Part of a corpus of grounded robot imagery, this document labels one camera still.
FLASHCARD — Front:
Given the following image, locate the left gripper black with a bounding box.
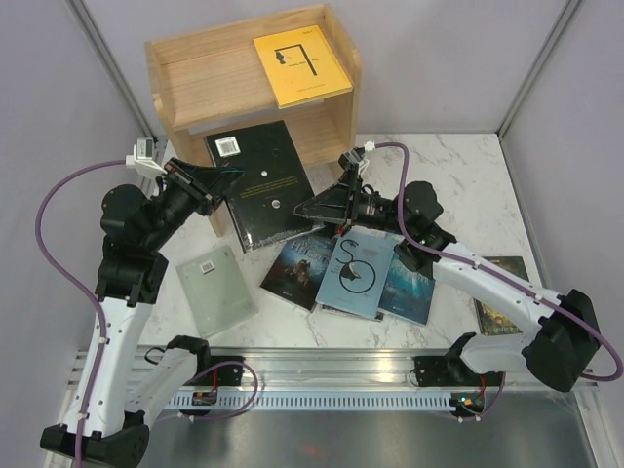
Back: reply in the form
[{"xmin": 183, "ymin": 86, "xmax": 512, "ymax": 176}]
[{"xmin": 141, "ymin": 155, "xmax": 245, "ymax": 251}]

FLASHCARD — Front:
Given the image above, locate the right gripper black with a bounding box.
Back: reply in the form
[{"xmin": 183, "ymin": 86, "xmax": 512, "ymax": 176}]
[{"xmin": 288, "ymin": 162, "xmax": 411, "ymax": 241}]

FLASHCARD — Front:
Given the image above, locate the black book with barcode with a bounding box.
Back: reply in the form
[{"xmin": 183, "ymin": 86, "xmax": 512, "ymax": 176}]
[{"xmin": 204, "ymin": 120, "xmax": 323, "ymax": 253}]

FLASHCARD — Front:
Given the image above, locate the light blue SO book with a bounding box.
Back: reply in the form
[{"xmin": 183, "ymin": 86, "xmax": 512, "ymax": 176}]
[{"xmin": 316, "ymin": 230, "xmax": 396, "ymax": 316}]

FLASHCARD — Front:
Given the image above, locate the Robinson Crusoe purple book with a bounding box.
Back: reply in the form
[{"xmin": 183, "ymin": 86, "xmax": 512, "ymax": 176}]
[{"xmin": 317, "ymin": 304, "xmax": 384, "ymax": 323}]

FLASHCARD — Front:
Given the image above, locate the yellow book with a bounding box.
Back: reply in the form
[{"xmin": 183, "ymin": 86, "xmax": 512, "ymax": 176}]
[{"xmin": 253, "ymin": 25, "xmax": 353, "ymax": 109}]

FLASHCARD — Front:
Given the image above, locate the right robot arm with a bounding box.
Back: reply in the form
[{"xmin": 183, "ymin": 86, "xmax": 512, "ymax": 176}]
[{"xmin": 293, "ymin": 168, "xmax": 600, "ymax": 392}]

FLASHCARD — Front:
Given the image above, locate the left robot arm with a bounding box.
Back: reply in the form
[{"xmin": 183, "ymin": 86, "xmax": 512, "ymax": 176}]
[{"xmin": 35, "ymin": 157, "xmax": 244, "ymax": 467}]

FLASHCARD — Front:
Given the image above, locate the Wuthering Heights blue book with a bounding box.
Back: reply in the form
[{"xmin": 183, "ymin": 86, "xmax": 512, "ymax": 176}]
[{"xmin": 260, "ymin": 233, "xmax": 335, "ymax": 312}]

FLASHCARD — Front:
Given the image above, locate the pale green book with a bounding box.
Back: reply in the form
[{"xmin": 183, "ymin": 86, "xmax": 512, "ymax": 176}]
[{"xmin": 176, "ymin": 246, "xmax": 258, "ymax": 338}]

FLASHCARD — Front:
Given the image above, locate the wooden two-tier shelf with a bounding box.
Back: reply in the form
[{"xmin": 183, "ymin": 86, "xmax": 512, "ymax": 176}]
[{"xmin": 143, "ymin": 3, "xmax": 364, "ymax": 240}]

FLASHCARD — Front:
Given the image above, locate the teal underwater cover book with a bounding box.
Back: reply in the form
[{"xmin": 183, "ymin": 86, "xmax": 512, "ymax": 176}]
[{"xmin": 378, "ymin": 253, "xmax": 435, "ymax": 326}]

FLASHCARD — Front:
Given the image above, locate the dark green gold book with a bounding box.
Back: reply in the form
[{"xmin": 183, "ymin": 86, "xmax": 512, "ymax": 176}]
[{"xmin": 474, "ymin": 255, "xmax": 528, "ymax": 336}]

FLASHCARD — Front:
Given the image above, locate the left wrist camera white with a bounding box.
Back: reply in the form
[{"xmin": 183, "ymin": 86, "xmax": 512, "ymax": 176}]
[{"xmin": 125, "ymin": 137, "xmax": 166, "ymax": 179}]

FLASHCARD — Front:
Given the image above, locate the aluminium rail beam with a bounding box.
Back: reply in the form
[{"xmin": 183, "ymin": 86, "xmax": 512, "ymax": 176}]
[{"xmin": 67, "ymin": 345, "xmax": 601, "ymax": 391}]

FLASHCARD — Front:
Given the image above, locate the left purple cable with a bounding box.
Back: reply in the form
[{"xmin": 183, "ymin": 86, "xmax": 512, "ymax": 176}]
[{"xmin": 36, "ymin": 159, "xmax": 129, "ymax": 468}]

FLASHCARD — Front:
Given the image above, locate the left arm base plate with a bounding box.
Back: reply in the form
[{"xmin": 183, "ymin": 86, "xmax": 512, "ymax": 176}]
[{"xmin": 206, "ymin": 355, "xmax": 245, "ymax": 389}]

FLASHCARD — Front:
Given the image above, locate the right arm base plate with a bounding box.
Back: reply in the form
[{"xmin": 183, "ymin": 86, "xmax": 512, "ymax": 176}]
[{"xmin": 413, "ymin": 356, "xmax": 502, "ymax": 388}]

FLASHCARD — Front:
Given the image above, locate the white slotted cable duct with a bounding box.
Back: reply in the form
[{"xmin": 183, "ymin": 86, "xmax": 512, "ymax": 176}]
[{"xmin": 166, "ymin": 390, "xmax": 477, "ymax": 411}]

